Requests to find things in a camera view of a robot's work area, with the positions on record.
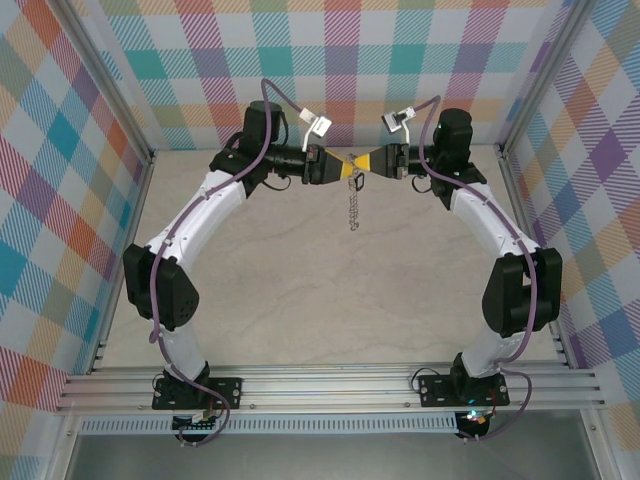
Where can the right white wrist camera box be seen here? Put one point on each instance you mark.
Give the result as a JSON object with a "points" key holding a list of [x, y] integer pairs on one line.
{"points": [[391, 123]]}

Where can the aluminium side rail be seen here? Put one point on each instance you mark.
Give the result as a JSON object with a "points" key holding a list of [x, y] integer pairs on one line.
{"points": [[135, 215], [520, 220]]}

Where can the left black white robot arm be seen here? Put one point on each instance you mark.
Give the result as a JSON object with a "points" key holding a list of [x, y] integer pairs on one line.
{"points": [[200, 215]]}

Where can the large metal keyring band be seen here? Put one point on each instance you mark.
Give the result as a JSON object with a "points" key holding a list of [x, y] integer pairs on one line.
{"points": [[354, 210]]}

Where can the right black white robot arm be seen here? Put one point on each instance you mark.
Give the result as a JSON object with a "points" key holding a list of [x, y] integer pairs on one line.
{"points": [[510, 295]]}

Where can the grey metal panel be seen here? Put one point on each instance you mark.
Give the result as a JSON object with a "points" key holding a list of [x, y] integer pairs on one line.
{"points": [[325, 457]]}

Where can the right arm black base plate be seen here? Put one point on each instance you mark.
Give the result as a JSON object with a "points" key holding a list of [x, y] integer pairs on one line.
{"points": [[435, 392]]}

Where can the long aluminium mounting rail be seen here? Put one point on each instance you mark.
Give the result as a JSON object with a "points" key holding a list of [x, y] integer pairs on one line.
{"points": [[325, 387]]}

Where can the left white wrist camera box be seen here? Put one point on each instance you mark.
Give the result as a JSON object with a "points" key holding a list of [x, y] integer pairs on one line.
{"points": [[322, 126]]}

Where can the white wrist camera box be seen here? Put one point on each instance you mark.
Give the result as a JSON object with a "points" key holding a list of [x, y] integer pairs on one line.
{"points": [[322, 126], [391, 123]]}

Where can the aluminium frame post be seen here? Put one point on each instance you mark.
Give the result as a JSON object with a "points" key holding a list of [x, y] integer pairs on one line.
{"points": [[107, 85], [545, 75]]}

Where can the aluminium frame leg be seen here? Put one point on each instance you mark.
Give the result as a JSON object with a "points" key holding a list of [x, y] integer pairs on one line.
{"points": [[62, 450], [600, 445]]}

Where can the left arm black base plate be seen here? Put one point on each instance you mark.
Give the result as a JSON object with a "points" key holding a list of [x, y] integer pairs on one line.
{"points": [[227, 392]]}

